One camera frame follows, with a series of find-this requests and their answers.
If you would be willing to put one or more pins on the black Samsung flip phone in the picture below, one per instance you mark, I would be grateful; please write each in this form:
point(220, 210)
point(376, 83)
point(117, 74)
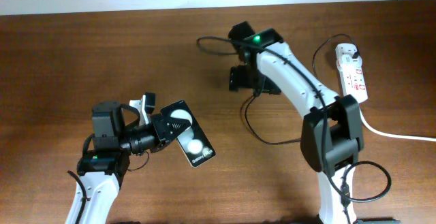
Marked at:
point(193, 141)

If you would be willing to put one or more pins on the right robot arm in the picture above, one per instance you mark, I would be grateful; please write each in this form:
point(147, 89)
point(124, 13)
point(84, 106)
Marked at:
point(331, 136)

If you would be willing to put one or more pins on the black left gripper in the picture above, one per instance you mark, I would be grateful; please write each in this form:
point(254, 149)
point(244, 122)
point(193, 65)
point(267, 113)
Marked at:
point(161, 133)

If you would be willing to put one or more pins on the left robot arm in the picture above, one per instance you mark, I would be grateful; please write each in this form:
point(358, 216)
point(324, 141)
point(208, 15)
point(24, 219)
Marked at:
point(120, 130)

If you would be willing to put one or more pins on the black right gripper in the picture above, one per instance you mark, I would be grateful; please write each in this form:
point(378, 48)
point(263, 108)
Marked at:
point(236, 80)

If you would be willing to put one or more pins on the white power strip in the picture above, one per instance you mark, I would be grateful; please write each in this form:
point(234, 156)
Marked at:
point(352, 79)

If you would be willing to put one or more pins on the white USB charger adapter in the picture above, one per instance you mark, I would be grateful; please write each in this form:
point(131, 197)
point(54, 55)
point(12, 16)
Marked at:
point(348, 55)

